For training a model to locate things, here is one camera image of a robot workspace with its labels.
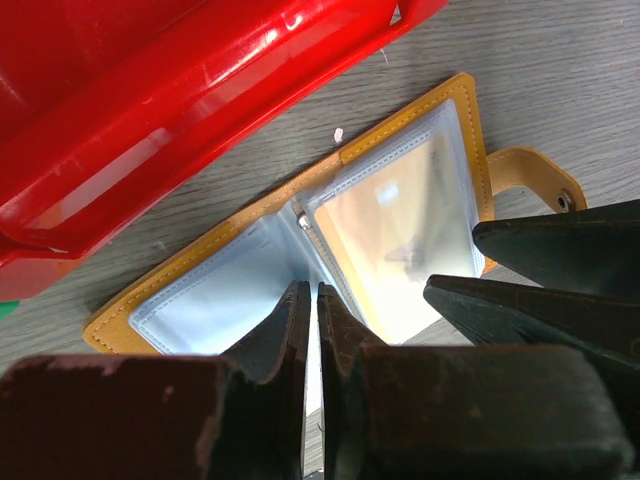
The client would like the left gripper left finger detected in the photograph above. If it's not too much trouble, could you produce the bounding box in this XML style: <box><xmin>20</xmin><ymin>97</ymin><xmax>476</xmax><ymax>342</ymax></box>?
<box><xmin>1</xmin><ymin>282</ymin><xmax>310</xmax><ymax>479</ymax></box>

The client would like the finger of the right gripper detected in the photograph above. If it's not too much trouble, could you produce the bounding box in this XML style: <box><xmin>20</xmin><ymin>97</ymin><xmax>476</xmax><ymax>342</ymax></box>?
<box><xmin>473</xmin><ymin>200</ymin><xmax>639</xmax><ymax>301</ymax></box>
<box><xmin>424</xmin><ymin>275</ymin><xmax>639</xmax><ymax>430</ymax></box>

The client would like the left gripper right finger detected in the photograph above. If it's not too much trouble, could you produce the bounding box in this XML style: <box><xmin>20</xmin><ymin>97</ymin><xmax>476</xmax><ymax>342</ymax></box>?
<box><xmin>317</xmin><ymin>284</ymin><xmax>635</xmax><ymax>479</ymax></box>

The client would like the gold credit card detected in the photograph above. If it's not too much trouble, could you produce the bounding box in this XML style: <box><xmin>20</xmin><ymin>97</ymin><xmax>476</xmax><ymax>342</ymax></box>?
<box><xmin>314</xmin><ymin>134</ymin><xmax>483</xmax><ymax>344</ymax></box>

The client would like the yellow leather card holder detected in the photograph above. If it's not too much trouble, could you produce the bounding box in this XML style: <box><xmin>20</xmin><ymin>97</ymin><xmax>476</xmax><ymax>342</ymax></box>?
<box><xmin>82</xmin><ymin>73</ymin><xmax>587</xmax><ymax>354</ymax></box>

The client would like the green plastic bin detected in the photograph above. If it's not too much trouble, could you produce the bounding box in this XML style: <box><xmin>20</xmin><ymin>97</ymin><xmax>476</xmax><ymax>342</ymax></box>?
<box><xmin>0</xmin><ymin>301</ymin><xmax>20</xmax><ymax>320</ymax></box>

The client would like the red plastic bin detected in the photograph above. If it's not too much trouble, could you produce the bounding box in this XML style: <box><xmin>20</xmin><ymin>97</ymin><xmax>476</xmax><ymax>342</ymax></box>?
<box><xmin>1</xmin><ymin>1</ymin><xmax>442</xmax><ymax>302</ymax></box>

